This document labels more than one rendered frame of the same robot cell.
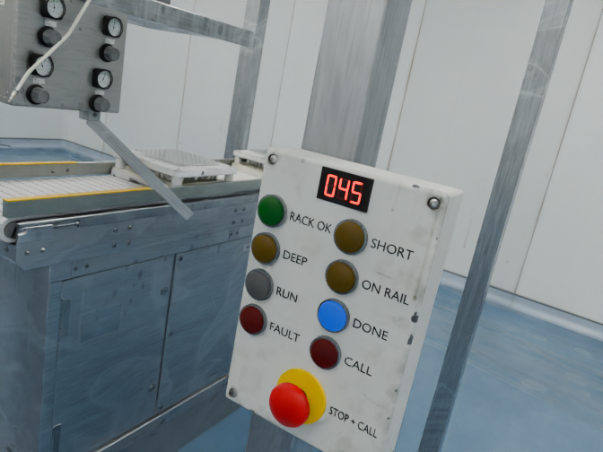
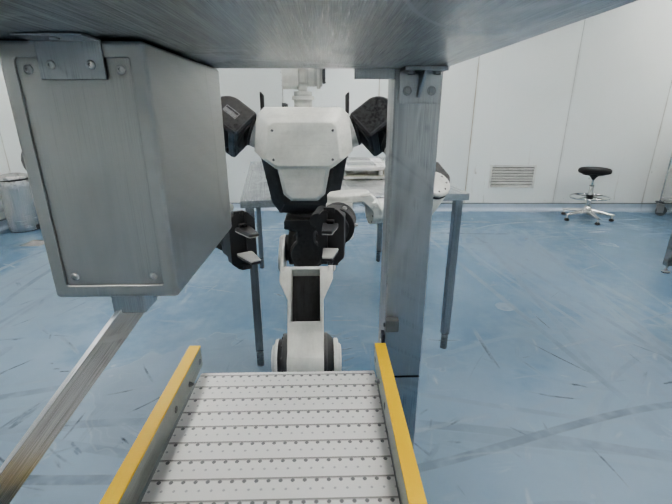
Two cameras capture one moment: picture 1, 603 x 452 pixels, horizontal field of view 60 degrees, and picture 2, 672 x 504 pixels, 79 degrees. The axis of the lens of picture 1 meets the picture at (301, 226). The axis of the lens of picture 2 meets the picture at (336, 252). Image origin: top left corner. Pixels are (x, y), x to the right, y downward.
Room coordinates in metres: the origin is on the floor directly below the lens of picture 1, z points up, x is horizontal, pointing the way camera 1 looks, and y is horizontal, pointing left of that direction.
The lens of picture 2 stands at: (1.44, 0.45, 1.27)
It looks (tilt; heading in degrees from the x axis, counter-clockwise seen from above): 19 degrees down; 150
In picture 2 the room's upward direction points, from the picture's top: straight up
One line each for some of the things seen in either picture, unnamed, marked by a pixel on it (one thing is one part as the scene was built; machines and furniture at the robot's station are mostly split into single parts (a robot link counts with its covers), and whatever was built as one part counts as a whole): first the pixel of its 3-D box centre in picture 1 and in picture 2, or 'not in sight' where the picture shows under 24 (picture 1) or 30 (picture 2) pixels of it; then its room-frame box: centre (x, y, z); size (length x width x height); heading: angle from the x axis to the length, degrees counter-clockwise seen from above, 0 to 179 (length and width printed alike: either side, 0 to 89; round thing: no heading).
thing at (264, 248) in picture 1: (264, 248); not in sight; (0.45, 0.03, 1.09); 0.03 x 0.01 x 0.03; 61
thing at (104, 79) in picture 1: (102, 79); not in sight; (1.00, 0.42, 1.18); 0.04 x 0.01 x 0.04; 151
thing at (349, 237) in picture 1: (349, 237); not in sight; (0.42, -0.04, 1.12); 0.03 x 0.01 x 0.03; 61
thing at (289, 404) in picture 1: (297, 398); not in sight; (0.42, -0.03, 0.96); 0.04 x 0.04 x 0.04; 61
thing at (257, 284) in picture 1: (257, 284); not in sight; (0.45, 0.03, 1.05); 0.03 x 0.01 x 0.03; 61
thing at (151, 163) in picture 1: (177, 162); not in sight; (1.45, 0.38, 0.97); 0.25 x 0.24 x 0.02; 61
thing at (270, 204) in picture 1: (270, 211); not in sight; (0.45, 0.03, 1.12); 0.03 x 0.01 x 0.03; 61
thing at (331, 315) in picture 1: (332, 316); not in sight; (0.42, -0.04, 1.05); 0.03 x 0.01 x 0.03; 61
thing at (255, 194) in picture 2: not in sight; (334, 176); (-0.84, 1.77, 0.87); 1.50 x 1.10 x 0.04; 159
